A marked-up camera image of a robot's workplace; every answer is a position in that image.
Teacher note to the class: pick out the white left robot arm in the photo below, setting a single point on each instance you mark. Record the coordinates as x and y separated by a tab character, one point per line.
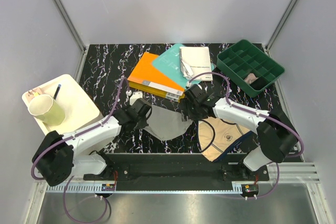
61	156

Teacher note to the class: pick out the pink sticky note pad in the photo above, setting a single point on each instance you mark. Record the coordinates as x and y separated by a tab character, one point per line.
33	93

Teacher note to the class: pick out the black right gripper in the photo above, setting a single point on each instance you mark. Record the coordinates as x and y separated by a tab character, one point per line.
185	104

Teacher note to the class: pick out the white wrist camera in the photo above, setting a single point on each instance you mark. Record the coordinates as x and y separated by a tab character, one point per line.
133	96
191	85

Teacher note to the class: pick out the pink rolled underwear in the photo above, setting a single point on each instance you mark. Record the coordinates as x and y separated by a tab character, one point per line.
250	78

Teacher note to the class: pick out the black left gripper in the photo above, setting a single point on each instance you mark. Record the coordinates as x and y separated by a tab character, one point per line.
143	124

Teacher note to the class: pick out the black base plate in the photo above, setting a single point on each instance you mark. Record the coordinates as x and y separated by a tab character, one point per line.
178	173

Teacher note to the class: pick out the white Canon safety booklet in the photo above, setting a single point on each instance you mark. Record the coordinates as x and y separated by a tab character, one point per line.
194	61

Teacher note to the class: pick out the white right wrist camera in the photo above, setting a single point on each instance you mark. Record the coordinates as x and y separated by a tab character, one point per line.
191	85

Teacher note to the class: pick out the yellow binder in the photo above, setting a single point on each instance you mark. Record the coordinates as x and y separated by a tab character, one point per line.
158	92

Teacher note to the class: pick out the blue black pen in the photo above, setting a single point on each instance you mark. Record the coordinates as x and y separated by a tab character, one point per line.
56	92

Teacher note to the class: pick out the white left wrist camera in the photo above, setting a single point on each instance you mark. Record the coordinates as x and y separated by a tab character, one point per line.
133	96

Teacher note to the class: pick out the green compartment tray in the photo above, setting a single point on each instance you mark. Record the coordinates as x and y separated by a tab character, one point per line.
243	58

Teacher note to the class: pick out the teal plastic board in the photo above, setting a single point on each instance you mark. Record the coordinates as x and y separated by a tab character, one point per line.
169	64

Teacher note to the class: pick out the orange folder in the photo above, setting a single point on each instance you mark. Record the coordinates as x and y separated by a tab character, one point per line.
145	74

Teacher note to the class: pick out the green paper cup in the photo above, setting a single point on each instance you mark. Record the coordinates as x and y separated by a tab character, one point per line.
45	108

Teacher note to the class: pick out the beige underwear navy trim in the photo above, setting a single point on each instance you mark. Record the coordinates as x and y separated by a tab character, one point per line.
217	138

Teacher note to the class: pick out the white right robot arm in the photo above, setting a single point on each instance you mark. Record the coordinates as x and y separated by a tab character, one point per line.
277	136

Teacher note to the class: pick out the cream plastic bin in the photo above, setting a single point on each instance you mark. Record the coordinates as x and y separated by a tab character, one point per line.
80	110

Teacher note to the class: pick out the grey underwear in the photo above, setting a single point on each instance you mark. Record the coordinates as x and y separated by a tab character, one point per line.
166	125

